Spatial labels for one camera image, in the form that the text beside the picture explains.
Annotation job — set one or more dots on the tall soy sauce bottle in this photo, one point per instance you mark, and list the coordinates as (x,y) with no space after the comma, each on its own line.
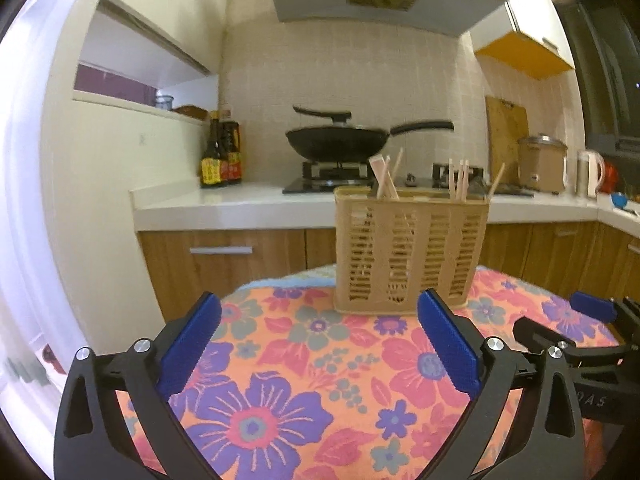
(211,165)

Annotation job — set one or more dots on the dark red label sauce bottle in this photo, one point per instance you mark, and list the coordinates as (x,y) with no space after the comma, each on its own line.
(231,160)

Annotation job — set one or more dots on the wooden chopstick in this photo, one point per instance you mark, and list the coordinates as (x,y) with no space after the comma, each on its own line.
(496,177)
(398,162)
(382,175)
(461,180)

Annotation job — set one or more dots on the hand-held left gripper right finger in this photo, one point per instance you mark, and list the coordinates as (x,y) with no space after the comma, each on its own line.
(450,345)

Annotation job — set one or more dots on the wooden bowl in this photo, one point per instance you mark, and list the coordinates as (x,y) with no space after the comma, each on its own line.
(190,111)

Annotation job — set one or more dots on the black gas stove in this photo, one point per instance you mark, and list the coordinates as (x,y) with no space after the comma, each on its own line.
(320,185)

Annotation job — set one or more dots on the light blue towel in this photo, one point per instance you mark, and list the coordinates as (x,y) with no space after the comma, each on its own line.
(300,277)

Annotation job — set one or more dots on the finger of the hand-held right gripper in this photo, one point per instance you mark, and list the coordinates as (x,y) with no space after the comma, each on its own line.
(537,332)
(592,305)

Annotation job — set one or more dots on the red container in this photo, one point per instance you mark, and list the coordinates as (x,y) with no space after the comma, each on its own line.
(610,177)

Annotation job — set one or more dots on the yellow and white wall cabinet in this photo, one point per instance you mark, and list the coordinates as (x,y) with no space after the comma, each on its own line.
(530,50)

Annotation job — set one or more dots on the blue bowl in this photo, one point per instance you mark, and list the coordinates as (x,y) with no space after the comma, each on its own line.
(620,201)

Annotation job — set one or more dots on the wooden cutting board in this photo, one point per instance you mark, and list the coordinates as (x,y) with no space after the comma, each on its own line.
(505,130)

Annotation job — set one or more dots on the floral orange cloth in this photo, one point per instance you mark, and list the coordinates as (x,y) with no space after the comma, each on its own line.
(310,360)

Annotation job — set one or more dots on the glass wok lid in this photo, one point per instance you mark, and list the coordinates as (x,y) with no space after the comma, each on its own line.
(330,119)

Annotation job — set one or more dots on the dark window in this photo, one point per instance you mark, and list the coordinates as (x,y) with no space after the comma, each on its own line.
(610,60)

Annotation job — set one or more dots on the wooden base cabinets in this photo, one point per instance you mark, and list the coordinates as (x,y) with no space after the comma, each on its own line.
(225,270)

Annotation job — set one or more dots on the beige plastic utensil basket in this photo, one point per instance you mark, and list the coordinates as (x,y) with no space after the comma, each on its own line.
(410,250)

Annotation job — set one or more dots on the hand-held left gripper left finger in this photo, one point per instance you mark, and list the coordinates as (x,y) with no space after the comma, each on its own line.
(190,345)

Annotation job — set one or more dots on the white electric kettle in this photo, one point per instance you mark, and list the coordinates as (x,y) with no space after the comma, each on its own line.
(595,170)

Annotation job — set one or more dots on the small glass jar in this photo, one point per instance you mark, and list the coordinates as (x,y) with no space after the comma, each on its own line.
(163,102)

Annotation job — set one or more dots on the black wok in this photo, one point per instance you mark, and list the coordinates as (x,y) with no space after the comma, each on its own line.
(335,142)

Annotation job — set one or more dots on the brown rice cooker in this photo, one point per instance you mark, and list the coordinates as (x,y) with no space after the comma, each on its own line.
(542,165)

